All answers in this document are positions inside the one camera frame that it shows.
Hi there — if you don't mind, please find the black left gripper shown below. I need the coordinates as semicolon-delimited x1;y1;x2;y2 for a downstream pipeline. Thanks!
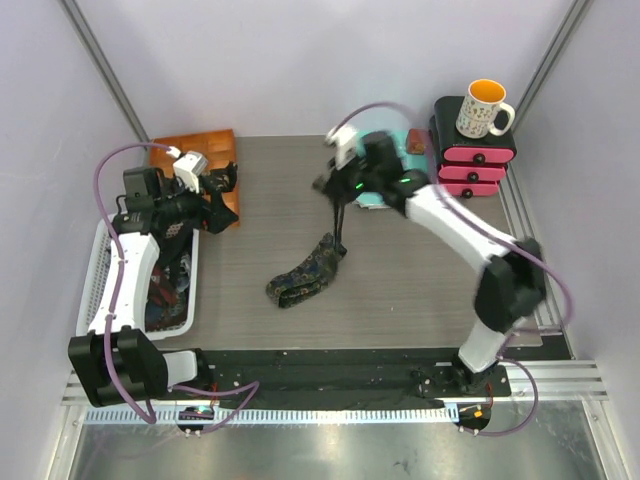
155;173;237;234

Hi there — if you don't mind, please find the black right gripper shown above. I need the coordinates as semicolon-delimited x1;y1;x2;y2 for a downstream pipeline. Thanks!
325;149;382;205

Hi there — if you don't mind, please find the dark floral patterned tie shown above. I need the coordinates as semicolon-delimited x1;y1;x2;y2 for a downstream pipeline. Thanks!
265;202;347;309

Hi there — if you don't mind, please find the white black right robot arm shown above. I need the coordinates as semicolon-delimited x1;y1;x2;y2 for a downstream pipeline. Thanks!
316;125;546;395

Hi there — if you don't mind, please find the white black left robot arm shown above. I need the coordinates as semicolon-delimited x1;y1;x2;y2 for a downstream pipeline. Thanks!
68;162;238;407

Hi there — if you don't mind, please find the teal booklet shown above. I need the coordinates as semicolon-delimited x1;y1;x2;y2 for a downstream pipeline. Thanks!
354;130;428;210

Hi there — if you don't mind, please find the orange wooden compartment tray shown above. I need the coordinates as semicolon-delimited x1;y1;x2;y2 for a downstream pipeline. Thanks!
148;128;242;231

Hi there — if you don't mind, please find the small brown box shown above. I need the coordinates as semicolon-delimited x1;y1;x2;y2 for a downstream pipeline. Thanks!
405;128;429;155

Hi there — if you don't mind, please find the red patterned tie in basket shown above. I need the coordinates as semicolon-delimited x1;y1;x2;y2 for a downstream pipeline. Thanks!
144;219;196;334

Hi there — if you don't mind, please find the black pink drawer organizer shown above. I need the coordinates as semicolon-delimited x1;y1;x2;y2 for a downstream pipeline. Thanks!
428;96;517;199

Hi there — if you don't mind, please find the white plastic basket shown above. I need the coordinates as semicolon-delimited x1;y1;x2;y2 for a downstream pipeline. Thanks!
75;220;200;341

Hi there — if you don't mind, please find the floral mug orange inside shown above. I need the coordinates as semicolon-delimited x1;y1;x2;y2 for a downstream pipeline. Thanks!
455;79;516;139

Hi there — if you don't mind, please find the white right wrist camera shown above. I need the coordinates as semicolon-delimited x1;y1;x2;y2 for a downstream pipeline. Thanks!
324;124;359;170

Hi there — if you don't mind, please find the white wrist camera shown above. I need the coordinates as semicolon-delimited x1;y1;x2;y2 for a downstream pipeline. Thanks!
167;146;208;194
324;124;359;170

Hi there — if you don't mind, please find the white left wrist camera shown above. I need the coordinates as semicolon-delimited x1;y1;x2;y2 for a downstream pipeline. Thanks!
167;146;208;194

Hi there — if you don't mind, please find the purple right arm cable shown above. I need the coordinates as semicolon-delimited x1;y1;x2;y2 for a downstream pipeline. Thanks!
332;102;576;440

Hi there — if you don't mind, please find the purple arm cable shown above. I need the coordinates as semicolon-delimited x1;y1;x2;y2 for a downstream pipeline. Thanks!
94;142;261;441
332;102;576;440

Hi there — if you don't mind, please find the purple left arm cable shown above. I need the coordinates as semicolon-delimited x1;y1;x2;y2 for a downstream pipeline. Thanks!
94;142;261;441

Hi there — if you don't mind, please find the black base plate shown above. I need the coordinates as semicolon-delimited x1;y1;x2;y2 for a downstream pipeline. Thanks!
200;348;512;398

